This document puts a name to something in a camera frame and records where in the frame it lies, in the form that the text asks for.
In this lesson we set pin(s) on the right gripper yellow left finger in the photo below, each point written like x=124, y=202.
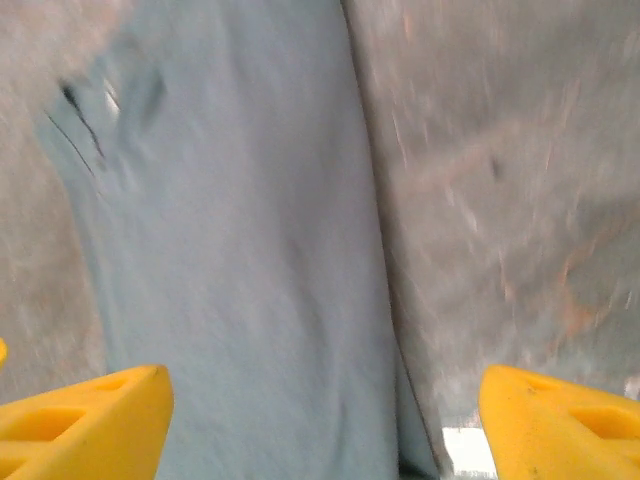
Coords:
x=90, y=430

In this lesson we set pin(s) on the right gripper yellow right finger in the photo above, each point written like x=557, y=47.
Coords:
x=550, y=435

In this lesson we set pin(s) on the grey t-shirt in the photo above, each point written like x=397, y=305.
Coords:
x=240, y=225

